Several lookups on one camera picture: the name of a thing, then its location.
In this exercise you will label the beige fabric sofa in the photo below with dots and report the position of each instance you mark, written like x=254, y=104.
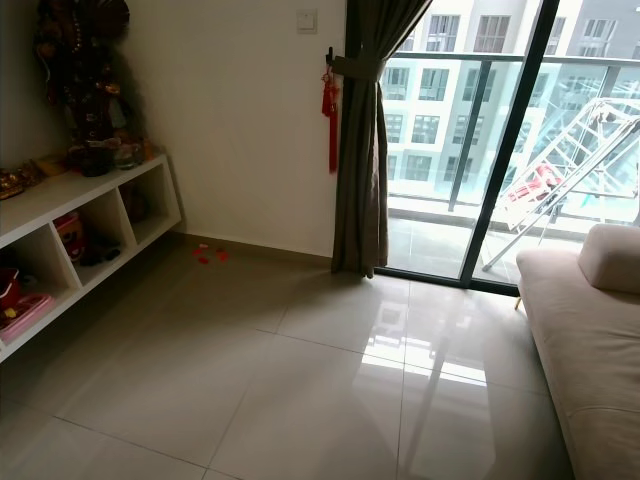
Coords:
x=590, y=350

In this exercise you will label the beige sofa armrest cushion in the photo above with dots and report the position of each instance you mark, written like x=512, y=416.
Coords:
x=610, y=258

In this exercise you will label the golden ornament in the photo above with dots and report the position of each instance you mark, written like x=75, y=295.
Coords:
x=17, y=183

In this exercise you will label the red and pink toy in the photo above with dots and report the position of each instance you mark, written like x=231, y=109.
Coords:
x=22, y=310

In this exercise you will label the white open shelf unit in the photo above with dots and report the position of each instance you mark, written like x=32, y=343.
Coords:
x=65, y=195

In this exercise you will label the dark shoes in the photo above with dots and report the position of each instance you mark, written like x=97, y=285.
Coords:
x=101, y=252

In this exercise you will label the small glass jar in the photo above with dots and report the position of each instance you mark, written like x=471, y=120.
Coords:
x=129, y=156

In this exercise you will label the dark carved wooden statue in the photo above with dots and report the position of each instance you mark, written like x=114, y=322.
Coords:
x=85, y=70

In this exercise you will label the red paper scraps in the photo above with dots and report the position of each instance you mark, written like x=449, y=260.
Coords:
x=202, y=255

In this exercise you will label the red tassel ornament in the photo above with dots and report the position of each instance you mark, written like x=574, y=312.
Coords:
x=330, y=105

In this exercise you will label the dark grey curtain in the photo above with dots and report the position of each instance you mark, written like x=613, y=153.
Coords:
x=362, y=170

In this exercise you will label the dark grey curtain tieback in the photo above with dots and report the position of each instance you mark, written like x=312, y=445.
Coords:
x=360, y=68

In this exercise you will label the white apartment building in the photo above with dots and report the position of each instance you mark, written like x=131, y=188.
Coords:
x=422, y=100

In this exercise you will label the grey glass balcony railing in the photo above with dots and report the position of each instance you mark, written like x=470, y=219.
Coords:
x=470, y=130

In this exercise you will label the red garment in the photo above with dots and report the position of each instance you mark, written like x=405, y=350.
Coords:
x=538, y=184

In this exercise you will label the white folding drying rack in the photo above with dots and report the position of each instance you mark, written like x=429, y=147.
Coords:
x=582, y=150

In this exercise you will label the white wall light switch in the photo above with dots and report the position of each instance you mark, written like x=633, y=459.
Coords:
x=307, y=21

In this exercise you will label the black sliding door frame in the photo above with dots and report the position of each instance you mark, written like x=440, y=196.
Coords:
x=510, y=140

